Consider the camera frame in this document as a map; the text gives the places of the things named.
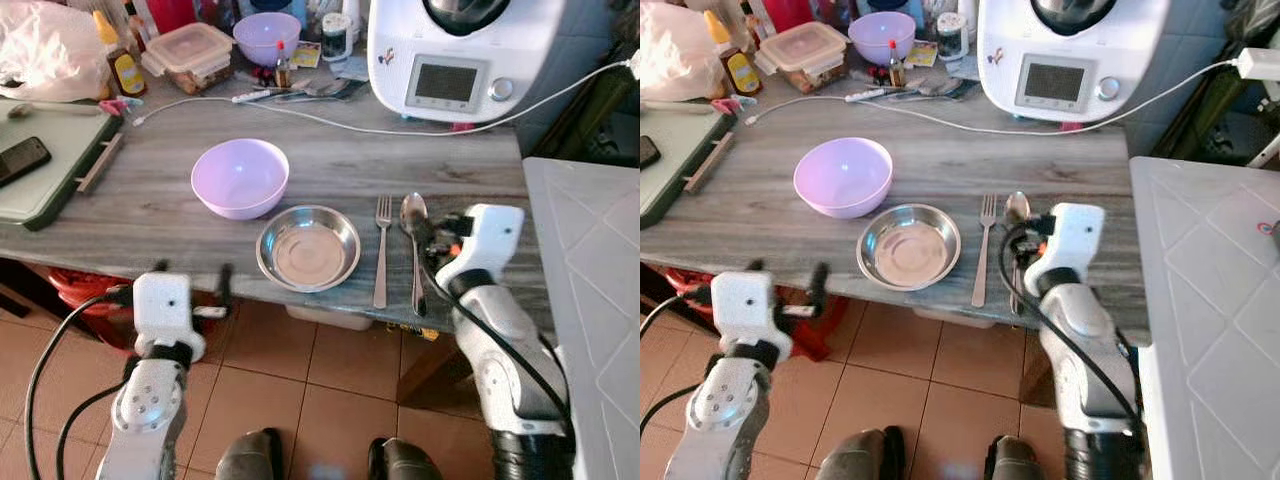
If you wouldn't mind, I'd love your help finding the steel spoon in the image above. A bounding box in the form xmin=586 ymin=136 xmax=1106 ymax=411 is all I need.
xmin=399 ymin=192 xmax=431 ymax=319
xmin=1003 ymin=191 xmax=1032 ymax=317

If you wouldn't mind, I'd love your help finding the steel fork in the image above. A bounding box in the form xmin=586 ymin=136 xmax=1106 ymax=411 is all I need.
xmin=372 ymin=195 xmax=393 ymax=310
xmin=970 ymin=194 xmax=999 ymax=309

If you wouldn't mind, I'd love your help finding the round steel dish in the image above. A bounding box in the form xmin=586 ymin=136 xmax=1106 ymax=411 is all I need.
xmin=856 ymin=203 xmax=963 ymax=292
xmin=256 ymin=205 xmax=362 ymax=294

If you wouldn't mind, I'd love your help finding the white plastic box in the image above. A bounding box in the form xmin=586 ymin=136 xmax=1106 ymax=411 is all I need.
xmin=284 ymin=303 xmax=374 ymax=332
xmin=911 ymin=305 xmax=987 ymax=330

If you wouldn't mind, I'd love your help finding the lilac plastic bowl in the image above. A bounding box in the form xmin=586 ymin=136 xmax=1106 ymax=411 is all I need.
xmin=190 ymin=138 xmax=291 ymax=221
xmin=233 ymin=12 xmax=303 ymax=68
xmin=848 ymin=11 xmax=917 ymax=67
xmin=793 ymin=137 xmax=895 ymax=220

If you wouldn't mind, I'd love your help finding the wooden table leg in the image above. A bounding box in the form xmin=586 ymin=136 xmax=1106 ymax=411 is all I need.
xmin=1019 ymin=350 xmax=1057 ymax=407
xmin=396 ymin=330 xmax=473 ymax=407

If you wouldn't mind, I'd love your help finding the green rimmed white tray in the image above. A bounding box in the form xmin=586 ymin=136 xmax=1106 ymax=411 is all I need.
xmin=640 ymin=100 xmax=739 ymax=230
xmin=0 ymin=98 xmax=126 ymax=233

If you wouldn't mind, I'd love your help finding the white plastic folding table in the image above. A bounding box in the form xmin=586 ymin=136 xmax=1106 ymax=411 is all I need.
xmin=522 ymin=156 xmax=641 ymax=480
xmin=1129 ymin=155 xmax=1280 ymax=480

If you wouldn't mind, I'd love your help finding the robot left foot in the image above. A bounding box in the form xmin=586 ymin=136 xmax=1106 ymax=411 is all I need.
xmin=818 ymin=426 xmax=907 ymax=480
xmin=214 ymin=428 xmax=285 ymax=480

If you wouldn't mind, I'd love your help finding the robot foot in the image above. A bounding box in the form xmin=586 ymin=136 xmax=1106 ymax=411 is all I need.
xmin=818 ymin=426 xmax=907 ymax=480
xmin=214 ymin=428 xmax=285 ymax=480
xmin=982 ymin=435 xmax=1048 ymax=480
xmin=365 ymin=437 xmax=443 ymax=480

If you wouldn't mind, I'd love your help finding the white kitchen cooking machine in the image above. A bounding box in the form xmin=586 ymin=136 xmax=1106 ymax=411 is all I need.
xmin=977 ymin=0 xmax=1182 ymax=127
xmin=367 ymin=0 xmax=569 ymax=127

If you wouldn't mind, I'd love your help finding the long grey spoon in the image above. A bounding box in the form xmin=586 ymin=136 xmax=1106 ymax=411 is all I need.
xmin=7 ymin=100 xmax=103 ymax=120

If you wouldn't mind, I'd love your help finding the glass jar with label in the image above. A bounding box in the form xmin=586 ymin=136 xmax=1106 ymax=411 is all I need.
xmin=321 ymin=12 xmax=357 ymax=64
xmin=935 ymin=11 xmax=970 ymax=62

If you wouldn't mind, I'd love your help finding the yellow capped sauce bottle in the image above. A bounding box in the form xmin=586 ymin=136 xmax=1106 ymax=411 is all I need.
xmin=703 ymin=10 xmax=764 ymax=98
xmin=93 ymin=10 xmax=149 ymax=99

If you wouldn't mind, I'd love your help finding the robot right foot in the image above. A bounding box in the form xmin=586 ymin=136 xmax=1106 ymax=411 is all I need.
xmin=365 ymin=437 xmax=443 ymax=480
xmin=982 ymin=435 xmax=1048 ymax=480

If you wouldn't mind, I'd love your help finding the clear lidded food container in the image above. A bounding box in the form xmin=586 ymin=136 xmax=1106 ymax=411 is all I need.
xmin=140 ymin=22 xmax=238 ymax=96
xmin=755 ymin=20 xmax=852 ymax=94

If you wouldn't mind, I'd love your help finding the translucent plastic bag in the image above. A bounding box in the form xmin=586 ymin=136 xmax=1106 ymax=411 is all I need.
xmin=0 ymin=0 xmax=112 ymax=104
xmin=640 ymin=0 xmax=724 ymax=102

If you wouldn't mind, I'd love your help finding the white plug adapter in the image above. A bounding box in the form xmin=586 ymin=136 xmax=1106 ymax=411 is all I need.
xmin=1236 ymin=46 xmax=1280 ymax=83

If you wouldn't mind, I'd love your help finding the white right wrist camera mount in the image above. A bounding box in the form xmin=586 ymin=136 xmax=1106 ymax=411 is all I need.
xmin=1040 ymin=202 xmax=1107 ymax=296
xmin=436 ymin=203 xmax=526 ymax=292

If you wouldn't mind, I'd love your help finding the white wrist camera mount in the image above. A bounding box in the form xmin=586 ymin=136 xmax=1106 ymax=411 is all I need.
xmin=711 ymin=271 xmax=793 ymax=361
xmin=132 ymin=271 xmax=207 ymax=361
xmin=1040 ymin=202 xmax=1107 ymax=296
xmin=436 ymin=203 xmax=526 ymax=292

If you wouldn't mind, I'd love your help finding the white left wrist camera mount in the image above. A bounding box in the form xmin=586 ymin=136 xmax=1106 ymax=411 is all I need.
xmin=132 ymin=271 xmax=207 ymax=361
xmin=711 ymin=271 xmax=793 ymax=361

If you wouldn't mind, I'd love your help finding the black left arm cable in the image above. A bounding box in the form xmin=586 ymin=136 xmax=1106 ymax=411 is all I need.
xmin=24 ymin=288 xmax=137 ymax=480
xmin=640 ymin=286 xmax=717 ymax=446

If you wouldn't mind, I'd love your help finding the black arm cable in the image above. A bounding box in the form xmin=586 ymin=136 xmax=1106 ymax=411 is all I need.
xmin=24 ymin=288 xmax=137 ymax=480
xmin=418 ymin=238 xmax=578 ymax=433
xmin=640 ymin=286 xmax=717 ymax=446
xmin=999 ymin=224 xmax=1148 ymax=433

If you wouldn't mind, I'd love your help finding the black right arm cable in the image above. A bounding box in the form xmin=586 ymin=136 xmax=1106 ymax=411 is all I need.
xmin=999 ymin=224 xmax=1148 ymax=433
xmin=418 ymin=238 xmax=578 ymax=433

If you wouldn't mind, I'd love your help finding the white power cable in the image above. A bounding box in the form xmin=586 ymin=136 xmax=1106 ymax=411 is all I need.
xmin=745 ymin=60 xmax=1241 ymax=137
xmin=132 ymin=60 xmax=637 ymax=137

